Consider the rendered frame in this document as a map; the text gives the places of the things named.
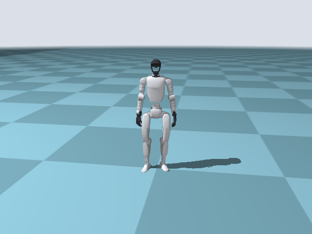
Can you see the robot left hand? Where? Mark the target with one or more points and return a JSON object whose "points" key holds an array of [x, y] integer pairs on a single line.
{"points": [[174, 114]]}

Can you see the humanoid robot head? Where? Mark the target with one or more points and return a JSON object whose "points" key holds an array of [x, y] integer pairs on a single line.
{"points": [[155, 63]]}

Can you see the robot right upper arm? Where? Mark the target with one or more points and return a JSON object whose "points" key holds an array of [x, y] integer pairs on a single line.
{"points": [[142, 88]]}

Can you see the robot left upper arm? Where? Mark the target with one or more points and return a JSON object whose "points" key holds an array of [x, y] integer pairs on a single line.
{"points": [[168, 81]]}

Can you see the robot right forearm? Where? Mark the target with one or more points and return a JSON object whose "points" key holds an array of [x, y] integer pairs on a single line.
{"points": [[139, 105]]}

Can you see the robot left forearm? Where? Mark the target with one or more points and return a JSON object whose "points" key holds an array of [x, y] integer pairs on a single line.
{"points": [[173, 105]]}

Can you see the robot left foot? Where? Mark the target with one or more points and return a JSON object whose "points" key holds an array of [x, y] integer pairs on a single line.
{"points": [[164, 167]]}

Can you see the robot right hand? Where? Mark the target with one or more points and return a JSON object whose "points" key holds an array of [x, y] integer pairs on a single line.
{"points": [[138, 119]]}

